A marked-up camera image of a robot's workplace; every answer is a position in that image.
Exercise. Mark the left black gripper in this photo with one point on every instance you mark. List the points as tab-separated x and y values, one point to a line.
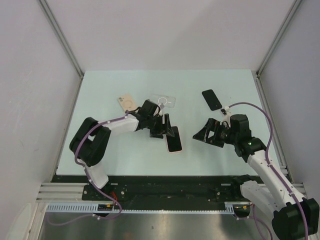
158	132

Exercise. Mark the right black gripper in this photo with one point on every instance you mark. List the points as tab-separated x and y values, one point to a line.
214	126

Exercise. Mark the pink phone case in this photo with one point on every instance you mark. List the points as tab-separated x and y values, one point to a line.
180	140

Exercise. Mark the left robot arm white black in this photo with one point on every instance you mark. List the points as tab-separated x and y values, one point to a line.
90	142

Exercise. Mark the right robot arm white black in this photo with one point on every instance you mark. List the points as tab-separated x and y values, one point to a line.
292	215

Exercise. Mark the clear magsafe phone case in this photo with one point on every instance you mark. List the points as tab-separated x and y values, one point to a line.
166	101

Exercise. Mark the black phone far right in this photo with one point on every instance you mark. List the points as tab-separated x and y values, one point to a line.
211	99

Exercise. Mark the beige magsafe phone case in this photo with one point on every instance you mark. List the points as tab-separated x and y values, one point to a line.
127	102

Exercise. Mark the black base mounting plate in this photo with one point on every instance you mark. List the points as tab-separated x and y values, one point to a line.
233	181

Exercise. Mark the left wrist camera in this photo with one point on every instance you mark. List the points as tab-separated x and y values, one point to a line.
161	106

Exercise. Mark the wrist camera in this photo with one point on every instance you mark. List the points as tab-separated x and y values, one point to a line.
226	114
161	106

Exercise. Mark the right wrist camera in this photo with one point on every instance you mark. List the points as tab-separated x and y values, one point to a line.
226	114

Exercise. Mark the white slotted cable duct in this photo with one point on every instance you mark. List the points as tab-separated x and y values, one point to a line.
227	208

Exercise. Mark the left aluminium corner post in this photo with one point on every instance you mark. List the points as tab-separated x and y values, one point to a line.
53	22

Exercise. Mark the aluminium corner post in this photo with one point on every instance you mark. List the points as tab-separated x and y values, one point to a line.
279	35
53	22

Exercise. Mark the right aluminium corner post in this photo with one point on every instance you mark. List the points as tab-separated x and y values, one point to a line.
279	35

